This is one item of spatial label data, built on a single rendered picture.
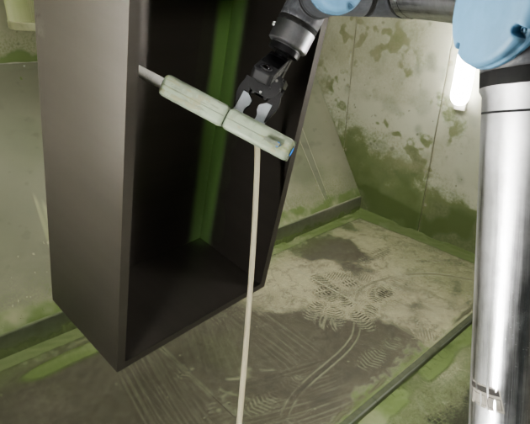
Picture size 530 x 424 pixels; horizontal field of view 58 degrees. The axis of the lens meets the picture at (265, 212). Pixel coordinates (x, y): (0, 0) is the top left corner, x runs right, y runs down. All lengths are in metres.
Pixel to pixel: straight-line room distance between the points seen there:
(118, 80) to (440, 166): 2.33
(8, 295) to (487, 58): 2.01
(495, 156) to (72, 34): 0.86
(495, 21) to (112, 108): 0.74
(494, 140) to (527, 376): 0.20
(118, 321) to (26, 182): 1.15
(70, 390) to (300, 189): 1.74
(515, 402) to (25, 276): 1.97
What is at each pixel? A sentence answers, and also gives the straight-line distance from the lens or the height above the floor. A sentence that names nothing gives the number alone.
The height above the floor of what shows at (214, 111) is 1.18.
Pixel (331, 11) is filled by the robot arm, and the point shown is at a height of 1.38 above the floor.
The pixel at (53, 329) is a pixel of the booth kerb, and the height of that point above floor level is 0.10.
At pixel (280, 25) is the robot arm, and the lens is 1.07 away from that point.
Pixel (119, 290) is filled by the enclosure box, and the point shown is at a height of 0.75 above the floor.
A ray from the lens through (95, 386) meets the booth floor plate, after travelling 2.03.
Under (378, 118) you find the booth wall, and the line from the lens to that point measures 3.20.
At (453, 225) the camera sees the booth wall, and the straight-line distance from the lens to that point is 3.08.
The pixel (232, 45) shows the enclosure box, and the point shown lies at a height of 1.26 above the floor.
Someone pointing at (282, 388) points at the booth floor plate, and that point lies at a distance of 1.95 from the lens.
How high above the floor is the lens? 1.40
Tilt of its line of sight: 24 degrees down
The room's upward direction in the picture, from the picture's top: 2 degrees clockwise
